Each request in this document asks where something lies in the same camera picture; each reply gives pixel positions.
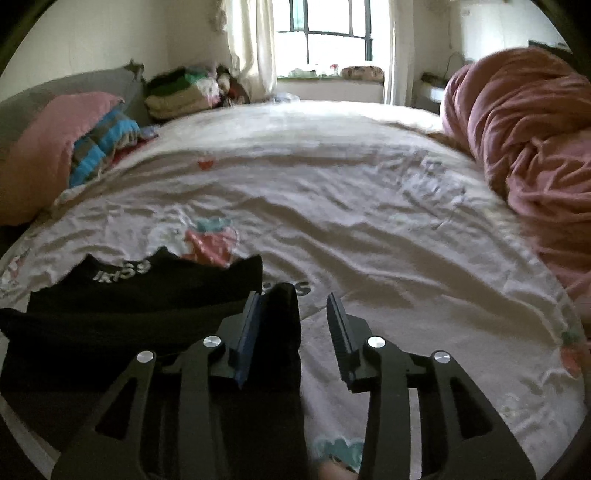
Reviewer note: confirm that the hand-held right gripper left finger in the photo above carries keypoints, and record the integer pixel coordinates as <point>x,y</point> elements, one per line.
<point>244,344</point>

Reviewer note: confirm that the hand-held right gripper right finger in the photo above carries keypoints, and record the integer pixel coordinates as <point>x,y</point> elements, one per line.
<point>340,334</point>

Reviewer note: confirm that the black sweater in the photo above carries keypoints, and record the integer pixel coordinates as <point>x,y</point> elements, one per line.
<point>115,318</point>

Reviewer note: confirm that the dark clothes heap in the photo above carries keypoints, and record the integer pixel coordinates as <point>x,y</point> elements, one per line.
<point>233,87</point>

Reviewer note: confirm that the stack of folded clothes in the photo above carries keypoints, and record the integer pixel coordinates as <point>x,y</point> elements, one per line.
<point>180,94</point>

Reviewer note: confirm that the person's right hand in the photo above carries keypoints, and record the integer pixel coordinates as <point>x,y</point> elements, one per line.
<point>337,473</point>

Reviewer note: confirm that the printed white bed sheet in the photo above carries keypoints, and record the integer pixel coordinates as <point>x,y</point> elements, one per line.
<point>369,207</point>

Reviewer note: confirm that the blue striped blanket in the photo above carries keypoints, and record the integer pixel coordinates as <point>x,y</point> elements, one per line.
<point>99,145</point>

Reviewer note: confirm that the bedside table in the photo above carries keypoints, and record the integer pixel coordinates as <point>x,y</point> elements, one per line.
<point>428,92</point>

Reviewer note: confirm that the patterned cloth on windowsill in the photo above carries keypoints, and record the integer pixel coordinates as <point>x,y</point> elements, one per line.
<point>362,74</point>

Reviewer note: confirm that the pink duvet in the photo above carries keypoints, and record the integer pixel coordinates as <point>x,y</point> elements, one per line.
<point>531,138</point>

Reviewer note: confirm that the pink pillow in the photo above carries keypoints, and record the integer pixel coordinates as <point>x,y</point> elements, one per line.
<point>41,152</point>

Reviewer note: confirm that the white curtain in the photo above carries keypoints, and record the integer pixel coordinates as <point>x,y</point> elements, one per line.
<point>399,50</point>
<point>249,46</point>

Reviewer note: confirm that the window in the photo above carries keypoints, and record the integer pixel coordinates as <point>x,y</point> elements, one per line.
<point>323,32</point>

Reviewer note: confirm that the grey-green quilted cushion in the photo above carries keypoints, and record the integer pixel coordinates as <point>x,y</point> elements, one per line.
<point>69,83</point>

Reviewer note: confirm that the white appliance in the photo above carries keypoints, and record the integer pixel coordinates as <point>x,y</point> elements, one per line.
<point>508,32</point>

